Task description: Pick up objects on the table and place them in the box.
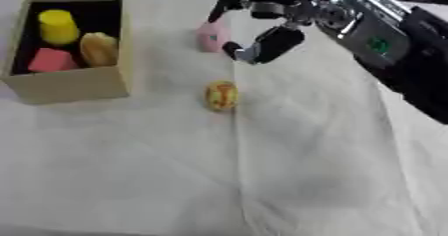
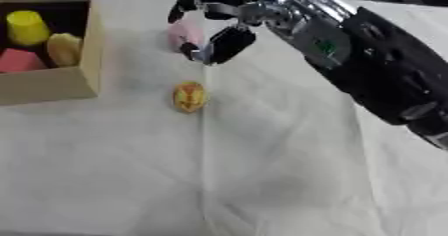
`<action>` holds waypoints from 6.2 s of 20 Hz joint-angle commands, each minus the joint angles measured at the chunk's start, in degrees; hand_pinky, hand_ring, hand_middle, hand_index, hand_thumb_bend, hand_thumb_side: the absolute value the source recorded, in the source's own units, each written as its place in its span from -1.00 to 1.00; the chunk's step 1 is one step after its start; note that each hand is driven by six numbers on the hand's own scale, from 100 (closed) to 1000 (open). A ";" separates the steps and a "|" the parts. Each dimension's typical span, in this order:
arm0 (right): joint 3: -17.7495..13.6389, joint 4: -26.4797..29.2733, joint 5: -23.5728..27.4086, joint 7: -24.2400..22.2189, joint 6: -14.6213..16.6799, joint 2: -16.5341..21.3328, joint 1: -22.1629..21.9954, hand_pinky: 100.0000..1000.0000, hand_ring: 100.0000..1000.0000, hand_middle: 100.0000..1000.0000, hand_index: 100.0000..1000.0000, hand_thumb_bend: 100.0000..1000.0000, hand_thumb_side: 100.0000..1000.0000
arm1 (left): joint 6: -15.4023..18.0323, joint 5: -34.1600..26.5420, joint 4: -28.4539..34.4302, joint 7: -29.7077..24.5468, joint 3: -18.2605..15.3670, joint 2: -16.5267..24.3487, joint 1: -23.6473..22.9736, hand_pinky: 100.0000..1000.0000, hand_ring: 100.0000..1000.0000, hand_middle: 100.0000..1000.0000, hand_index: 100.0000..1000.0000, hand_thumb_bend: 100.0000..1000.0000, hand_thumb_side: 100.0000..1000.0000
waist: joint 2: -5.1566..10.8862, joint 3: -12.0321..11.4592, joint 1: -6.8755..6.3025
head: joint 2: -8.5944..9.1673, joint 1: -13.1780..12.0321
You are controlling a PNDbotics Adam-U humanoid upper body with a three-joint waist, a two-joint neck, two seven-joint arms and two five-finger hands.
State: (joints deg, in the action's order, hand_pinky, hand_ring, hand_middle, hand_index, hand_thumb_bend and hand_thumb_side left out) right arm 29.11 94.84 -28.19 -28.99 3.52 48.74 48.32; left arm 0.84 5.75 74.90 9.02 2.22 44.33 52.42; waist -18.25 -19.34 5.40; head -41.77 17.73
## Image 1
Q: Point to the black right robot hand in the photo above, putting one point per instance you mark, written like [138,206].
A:
[280,41]

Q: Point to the yellow oval patterned toy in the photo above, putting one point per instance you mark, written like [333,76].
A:
[221,95]

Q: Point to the yellow cylinder block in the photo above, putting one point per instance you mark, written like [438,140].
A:
[58,26]

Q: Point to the tan toy bread loaf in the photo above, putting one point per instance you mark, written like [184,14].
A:
[99,49]

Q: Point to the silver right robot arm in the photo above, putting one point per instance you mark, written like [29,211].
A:
[385,43]

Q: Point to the tan cardboard box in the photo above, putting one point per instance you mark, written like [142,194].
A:
[65,48]

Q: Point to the pale pink toy block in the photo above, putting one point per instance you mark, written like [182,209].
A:
[211,37]

